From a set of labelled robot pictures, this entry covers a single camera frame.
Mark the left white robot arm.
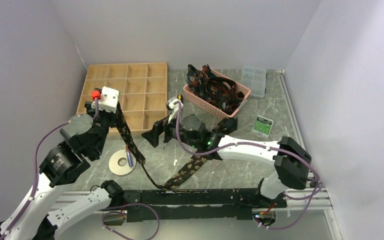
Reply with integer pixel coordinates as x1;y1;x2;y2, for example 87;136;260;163
0;101;125;240

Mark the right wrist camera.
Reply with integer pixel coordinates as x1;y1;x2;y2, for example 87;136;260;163
166;96;184;124

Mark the clear plastic organizer box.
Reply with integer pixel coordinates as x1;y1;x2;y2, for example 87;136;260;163
240;66;268;98

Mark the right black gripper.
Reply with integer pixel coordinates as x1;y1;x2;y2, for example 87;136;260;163
141;109;199;149

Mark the pile of patterned ties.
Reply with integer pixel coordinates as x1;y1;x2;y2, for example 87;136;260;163
186;64;245;115

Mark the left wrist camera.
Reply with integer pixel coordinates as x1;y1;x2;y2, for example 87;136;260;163
90;86;120;113

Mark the wooden compartment tray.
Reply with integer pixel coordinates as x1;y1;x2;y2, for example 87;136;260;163
76;62;168;137

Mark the blue red small screwdriver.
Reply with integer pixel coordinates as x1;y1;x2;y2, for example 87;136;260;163
125;146;135;168

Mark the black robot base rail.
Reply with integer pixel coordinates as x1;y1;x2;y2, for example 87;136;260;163
105;188;287;223

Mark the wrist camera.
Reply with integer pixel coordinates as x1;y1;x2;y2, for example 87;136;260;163
166;96;184;124
90;86;120;113

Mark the white tape roll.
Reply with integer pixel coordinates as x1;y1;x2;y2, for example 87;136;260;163
108;150;137;176

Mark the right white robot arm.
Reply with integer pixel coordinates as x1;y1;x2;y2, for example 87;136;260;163
141;114;312;208

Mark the black gold patterned tie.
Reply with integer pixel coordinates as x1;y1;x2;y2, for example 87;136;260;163
114;102;239;191

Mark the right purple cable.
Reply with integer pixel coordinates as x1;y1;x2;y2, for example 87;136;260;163
174;100;324;231

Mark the green screw bit box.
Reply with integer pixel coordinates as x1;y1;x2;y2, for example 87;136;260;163
251;115;274;136

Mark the pink plastic basket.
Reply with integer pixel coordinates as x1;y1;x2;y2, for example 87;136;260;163
183;69;251;119

